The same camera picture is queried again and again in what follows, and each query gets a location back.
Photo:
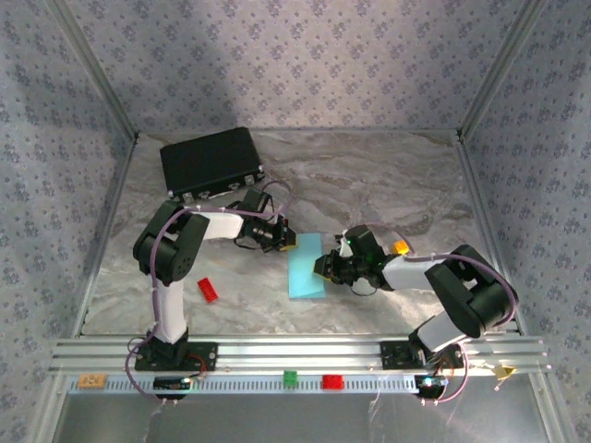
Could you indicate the light blue paper sheet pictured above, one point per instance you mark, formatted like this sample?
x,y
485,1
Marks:
x,y
302,272

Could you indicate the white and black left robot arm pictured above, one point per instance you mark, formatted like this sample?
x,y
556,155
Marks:
x,y
171,314

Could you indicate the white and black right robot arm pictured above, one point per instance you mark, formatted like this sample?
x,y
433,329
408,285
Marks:
x,y
436,332

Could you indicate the square red toy brick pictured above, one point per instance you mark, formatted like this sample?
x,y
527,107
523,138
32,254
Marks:
x,y
332,382

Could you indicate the yellow orange toy brick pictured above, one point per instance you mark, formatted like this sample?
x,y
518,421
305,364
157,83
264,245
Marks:
x,y
400,247

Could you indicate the long red toy brick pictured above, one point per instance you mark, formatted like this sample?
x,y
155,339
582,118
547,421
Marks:
x,y
208,290

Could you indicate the black hard case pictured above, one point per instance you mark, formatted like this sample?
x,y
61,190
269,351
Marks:
x,y
208,161

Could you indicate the green toy brick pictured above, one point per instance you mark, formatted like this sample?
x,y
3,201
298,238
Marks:
x,y
290,377

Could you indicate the small yellow tag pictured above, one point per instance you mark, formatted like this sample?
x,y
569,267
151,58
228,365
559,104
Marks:
x,y
505,370

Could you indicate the flat orange toy brick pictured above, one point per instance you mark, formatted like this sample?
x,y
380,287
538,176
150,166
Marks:
x,y
91,380

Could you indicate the aluminium mounting rail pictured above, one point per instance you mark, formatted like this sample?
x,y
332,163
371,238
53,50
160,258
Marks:
x,y
300,355

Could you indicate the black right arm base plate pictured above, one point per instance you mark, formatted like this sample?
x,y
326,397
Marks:
x,y
392,355

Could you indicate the aluminium table edge rail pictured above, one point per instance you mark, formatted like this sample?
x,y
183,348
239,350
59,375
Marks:
x,y
111,231
485,217

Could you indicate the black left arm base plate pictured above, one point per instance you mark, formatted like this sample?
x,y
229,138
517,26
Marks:
x,y
208,355

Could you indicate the aluminium frame post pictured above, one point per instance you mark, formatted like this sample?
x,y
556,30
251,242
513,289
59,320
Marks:
x,y
505,69
92,69

